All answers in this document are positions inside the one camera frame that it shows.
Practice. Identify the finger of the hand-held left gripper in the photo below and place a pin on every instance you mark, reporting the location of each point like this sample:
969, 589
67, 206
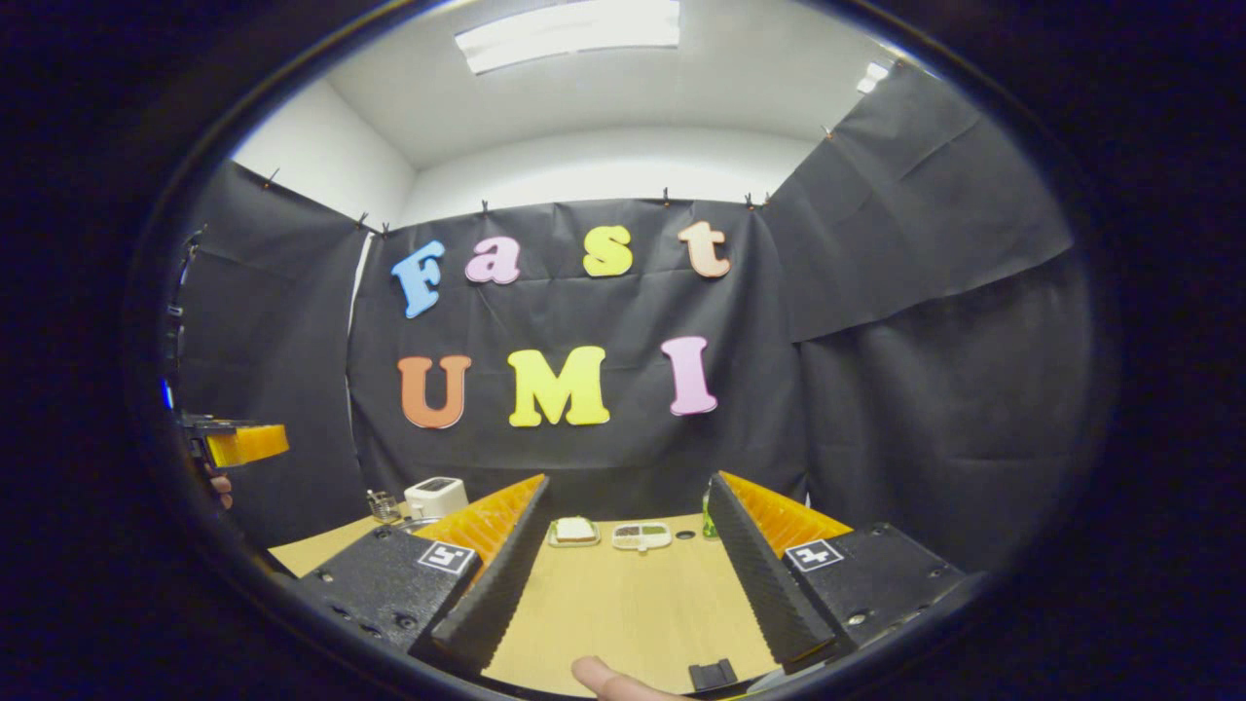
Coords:
248, 444

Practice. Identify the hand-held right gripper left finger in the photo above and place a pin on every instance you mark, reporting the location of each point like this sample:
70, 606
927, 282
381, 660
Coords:
496, 584

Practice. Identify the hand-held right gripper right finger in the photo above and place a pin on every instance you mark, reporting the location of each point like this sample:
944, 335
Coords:
764, 584

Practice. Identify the pale sandwich plate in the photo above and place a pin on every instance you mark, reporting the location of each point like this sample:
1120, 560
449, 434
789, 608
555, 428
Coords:
551, 537

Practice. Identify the green drink bottle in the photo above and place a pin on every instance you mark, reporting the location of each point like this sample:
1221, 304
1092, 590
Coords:
708, 526

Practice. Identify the white bread sandwich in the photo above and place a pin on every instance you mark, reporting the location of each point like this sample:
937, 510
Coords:
575, 530

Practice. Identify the white toaster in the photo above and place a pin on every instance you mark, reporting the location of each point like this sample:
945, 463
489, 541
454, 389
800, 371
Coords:
436, 498

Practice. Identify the white divided bean tray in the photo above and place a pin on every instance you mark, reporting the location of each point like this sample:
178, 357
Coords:
642, 536

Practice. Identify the black backdrop cloth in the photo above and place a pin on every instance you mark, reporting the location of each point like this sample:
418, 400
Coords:
584, 458

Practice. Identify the small ceiling light panel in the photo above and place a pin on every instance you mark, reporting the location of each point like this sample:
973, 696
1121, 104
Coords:
873, 78

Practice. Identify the large ceiling light panel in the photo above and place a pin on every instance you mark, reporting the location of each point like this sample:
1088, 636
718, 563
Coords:
569, 34

